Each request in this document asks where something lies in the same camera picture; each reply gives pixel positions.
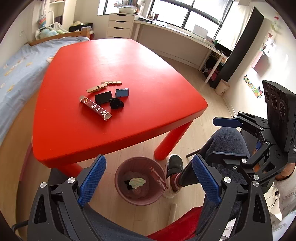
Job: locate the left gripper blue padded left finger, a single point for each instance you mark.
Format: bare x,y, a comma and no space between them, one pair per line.
89,178

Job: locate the blue binder clip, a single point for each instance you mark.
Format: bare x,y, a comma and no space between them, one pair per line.
123,92

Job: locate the black card box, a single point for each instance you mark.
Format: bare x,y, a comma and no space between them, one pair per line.
103,97

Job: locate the red plastic table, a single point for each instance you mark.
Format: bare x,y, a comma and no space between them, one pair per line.
160,101

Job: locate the right hand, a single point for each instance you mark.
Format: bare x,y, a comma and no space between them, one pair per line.
286,172

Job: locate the white laptop on desk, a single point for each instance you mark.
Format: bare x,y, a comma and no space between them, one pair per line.
199,31

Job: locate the white drawer cabinet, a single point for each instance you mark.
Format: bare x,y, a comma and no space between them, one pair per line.
120,25

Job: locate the red chair seat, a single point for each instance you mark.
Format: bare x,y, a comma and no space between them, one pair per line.
182,229

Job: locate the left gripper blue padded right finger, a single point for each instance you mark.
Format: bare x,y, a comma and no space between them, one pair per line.
208,177

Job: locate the black white shoe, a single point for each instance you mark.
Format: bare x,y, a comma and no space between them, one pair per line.
174,167

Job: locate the black mesh wrapper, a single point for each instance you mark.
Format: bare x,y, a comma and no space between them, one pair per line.
128,185

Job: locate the green white paper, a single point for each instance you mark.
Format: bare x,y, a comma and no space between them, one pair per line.
137,182

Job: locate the small white floor bin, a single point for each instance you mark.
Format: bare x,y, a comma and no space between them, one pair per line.
222,87

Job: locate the pink trash bin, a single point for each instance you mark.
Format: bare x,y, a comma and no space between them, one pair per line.
139,167

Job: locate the bed with blue sheet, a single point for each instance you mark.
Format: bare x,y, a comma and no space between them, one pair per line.
23,74

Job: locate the short red snack box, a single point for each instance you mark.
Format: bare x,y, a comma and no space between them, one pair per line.
158,179

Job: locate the long red snack box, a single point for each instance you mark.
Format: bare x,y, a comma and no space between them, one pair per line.
95,107

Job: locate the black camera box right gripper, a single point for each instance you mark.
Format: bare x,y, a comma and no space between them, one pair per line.
280,114

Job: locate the green plush toy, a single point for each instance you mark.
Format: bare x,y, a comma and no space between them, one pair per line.
49,32

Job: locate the gold segmented wrapper strip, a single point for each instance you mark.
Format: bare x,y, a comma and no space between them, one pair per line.
112,82

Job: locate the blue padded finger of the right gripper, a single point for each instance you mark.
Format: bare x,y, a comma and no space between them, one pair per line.
227,122
224,158

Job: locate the black round item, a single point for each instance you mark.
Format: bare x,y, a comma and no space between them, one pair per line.
116,103

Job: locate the black tall panel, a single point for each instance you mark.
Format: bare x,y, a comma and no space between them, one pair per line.
243,45

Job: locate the white long desk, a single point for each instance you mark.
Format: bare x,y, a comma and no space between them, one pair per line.
176,44

